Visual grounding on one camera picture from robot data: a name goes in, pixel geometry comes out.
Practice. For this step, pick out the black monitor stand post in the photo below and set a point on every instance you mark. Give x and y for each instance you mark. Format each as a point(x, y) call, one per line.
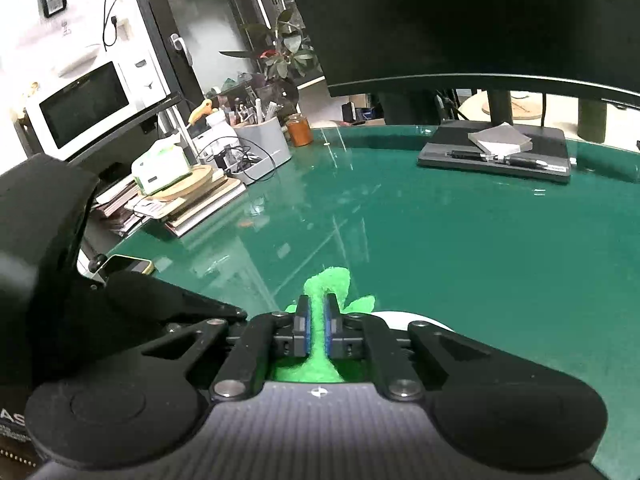
point(499, 107)

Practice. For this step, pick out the white desk organiser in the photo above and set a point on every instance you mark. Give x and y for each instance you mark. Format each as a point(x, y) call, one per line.
point(265, 145)

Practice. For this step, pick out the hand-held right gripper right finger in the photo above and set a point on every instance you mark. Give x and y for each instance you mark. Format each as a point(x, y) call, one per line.
point(330, 327)

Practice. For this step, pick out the stack of books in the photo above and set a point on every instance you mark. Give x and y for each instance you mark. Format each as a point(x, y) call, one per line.
point(200, 210)

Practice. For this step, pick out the yellow cased phone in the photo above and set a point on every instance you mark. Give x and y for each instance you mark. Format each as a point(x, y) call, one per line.
point(130, 264)

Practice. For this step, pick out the round wooden tray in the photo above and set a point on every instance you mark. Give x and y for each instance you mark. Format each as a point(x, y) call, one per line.
point(195, 182)

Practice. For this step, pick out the green white tissue box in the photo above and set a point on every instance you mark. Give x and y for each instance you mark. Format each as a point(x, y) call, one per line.
point(160, 167)

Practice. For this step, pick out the white plate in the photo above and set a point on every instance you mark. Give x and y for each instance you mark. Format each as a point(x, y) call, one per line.
point(400, 320)

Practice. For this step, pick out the black framed glass door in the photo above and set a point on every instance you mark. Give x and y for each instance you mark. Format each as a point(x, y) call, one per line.
point(200, 15)

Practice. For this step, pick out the dark grey monitor base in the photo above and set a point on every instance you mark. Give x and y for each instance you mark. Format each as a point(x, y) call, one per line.
point(550, 140)

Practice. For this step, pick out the black curved monitor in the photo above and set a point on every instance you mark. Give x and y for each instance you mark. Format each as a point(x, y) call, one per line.
point(475, 20)

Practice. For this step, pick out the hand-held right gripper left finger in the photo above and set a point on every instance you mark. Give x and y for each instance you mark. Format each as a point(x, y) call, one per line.
point(302, 327)

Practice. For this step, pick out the blue box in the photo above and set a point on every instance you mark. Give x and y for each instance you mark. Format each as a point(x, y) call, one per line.
point(357, 112)

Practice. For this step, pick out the white microwave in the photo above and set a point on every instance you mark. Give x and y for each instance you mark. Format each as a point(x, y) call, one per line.
point(85, 105)

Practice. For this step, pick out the dark green post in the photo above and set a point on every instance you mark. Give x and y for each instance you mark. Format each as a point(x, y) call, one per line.
point(592, 120)

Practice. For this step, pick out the grey notepad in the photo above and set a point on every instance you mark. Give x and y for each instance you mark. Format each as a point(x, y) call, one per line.
point(500, 137)

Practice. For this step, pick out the amber jar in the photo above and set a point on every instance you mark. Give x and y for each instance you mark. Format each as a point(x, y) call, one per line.
point(300, 132)

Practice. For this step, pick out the black silver pen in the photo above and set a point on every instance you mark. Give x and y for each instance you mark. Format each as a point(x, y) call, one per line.
point(522, 161)

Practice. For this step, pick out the silver metal stand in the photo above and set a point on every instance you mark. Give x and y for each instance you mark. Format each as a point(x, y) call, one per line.
point(175, 135)

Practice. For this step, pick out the round wooden board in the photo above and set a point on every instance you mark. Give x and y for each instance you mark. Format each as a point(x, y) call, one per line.
point(525, 107)

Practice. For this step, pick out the potted green plant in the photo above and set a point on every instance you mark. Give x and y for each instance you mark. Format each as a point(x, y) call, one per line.
point(285, 50)

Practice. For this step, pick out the bright green cloth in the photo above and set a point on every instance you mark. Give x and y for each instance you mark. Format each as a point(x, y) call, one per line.
point(330, 280)

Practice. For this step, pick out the thin black screen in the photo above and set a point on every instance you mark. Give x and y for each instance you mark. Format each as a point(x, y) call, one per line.
point(165, 102)

